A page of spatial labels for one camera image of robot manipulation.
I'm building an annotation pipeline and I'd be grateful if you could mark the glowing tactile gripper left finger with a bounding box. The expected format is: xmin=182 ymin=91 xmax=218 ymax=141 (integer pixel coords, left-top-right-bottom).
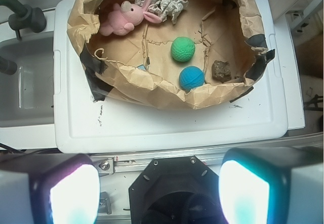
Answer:
xmin=1 ymin=154 xmax=100 ymax=223

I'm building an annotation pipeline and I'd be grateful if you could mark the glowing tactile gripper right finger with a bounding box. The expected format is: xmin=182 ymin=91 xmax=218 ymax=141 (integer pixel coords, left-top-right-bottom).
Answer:
xmin=218 ymin=147 xmax=323 ymax=223

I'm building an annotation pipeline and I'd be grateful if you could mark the blue block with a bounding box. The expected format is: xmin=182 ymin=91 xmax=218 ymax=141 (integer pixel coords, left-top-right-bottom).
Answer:
xmin=137 ymin=64 xmax=146 ymax=71

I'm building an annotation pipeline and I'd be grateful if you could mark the white plastic bin lid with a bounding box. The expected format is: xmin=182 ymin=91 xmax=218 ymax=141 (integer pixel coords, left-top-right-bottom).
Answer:
xmin=53 ymin=0 xmax=288 ymax=153

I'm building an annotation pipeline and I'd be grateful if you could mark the clear plastic bin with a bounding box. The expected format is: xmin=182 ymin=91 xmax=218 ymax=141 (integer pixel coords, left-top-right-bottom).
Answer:
xmin=1 ymin=32 xmax=54 ymax=128

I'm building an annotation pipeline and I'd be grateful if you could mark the brown rock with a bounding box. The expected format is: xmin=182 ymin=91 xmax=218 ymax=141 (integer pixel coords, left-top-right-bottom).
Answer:
xmin=212 ymin=60 xmax=232 ymax=83

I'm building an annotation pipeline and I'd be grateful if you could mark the blue foam ball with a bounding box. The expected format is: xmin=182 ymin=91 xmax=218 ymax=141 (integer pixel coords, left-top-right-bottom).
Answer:
xmin=179 ymin=66 xmax=205 ymax=91

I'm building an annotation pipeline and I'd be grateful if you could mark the green foam ball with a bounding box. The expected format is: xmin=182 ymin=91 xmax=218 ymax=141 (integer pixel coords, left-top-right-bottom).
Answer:
xmin=171 ymin=36 xmax=195 ymax=62

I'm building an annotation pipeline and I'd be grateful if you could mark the brown paper bag tray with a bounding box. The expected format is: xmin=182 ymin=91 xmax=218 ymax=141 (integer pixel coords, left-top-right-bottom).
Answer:
xmin=67 ymin=0 xmax=274 ymax=109

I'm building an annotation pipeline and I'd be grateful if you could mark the black clamp knob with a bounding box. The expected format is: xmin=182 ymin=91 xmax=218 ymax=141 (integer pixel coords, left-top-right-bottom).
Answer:
xmin=1 ymin=0 xmax=47 ymax=40

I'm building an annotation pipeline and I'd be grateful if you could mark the pink plush bunny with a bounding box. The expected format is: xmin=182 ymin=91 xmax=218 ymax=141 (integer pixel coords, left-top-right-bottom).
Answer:
xmin=99 ymin=0 xmax=162 ymax=36

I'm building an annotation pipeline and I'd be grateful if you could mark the aluminium rail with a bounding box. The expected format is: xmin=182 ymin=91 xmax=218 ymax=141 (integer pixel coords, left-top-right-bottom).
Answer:
xmin=90 ymin=132 xmax=323 ymax=176

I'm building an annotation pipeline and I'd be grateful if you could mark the black octagonal mount plate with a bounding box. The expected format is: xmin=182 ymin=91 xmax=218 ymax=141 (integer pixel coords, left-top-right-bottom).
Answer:
xmin=129 ymin=156 xmax=225 ymax=223

